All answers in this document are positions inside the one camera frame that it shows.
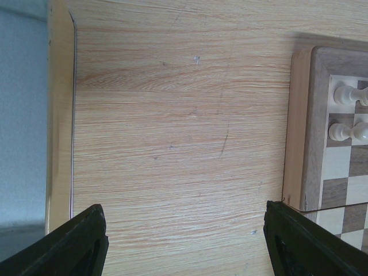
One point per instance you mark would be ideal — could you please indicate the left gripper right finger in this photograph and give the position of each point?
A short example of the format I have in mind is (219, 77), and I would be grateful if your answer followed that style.
(298, 246)

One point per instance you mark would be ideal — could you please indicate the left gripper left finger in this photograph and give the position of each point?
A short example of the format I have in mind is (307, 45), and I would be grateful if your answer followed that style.
(78, 247)

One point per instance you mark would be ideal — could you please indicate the wooden chess board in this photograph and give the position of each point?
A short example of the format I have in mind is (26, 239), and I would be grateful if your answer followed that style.
(325, 172)

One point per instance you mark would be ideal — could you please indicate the gold tin lid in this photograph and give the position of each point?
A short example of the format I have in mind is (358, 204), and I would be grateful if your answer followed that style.
(38, 64)

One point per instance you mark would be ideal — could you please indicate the white rook piece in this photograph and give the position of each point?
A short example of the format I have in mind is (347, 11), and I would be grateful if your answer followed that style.
(347, 95)

